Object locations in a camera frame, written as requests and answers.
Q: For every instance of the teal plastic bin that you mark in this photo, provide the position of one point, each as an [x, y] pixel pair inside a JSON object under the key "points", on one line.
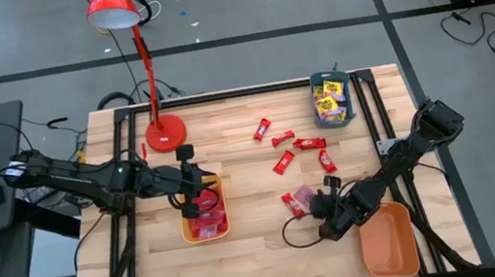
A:
{"points": [[329, 75]]}

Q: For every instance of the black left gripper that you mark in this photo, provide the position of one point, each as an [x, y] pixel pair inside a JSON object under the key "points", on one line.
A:
{"points": [[187, 182]]}

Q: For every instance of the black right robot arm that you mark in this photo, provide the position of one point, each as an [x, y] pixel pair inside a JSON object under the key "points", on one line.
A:
{"points": [[407, 154]]}

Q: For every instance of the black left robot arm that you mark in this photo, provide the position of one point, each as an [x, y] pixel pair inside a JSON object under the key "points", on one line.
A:
{"points": [[76, 176]]}

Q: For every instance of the orange plastic bin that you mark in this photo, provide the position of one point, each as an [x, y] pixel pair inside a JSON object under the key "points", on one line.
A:
{"points": [[388, 240]]}

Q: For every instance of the red candy pack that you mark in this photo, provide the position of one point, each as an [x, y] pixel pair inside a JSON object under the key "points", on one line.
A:
{"points": [[211, 198], [210, 220]]}

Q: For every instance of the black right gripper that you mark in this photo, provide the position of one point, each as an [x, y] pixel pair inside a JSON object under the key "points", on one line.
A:
{"points": [[336, 208]]}

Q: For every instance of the red desk lamp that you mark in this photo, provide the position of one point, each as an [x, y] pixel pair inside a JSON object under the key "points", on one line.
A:
{"points": [[165, 133]]}

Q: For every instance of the white flat panel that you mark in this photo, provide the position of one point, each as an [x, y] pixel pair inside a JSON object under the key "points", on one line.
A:
{"points": [[53, 256]]}

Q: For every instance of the yellow plastic bin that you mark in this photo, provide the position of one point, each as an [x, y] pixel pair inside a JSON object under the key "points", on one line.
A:
{"points": [[188, 238]]}

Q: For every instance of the pink transparent candy pack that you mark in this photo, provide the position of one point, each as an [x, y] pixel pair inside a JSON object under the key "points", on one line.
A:
{"points": [[306, 194], [207, 233]]}

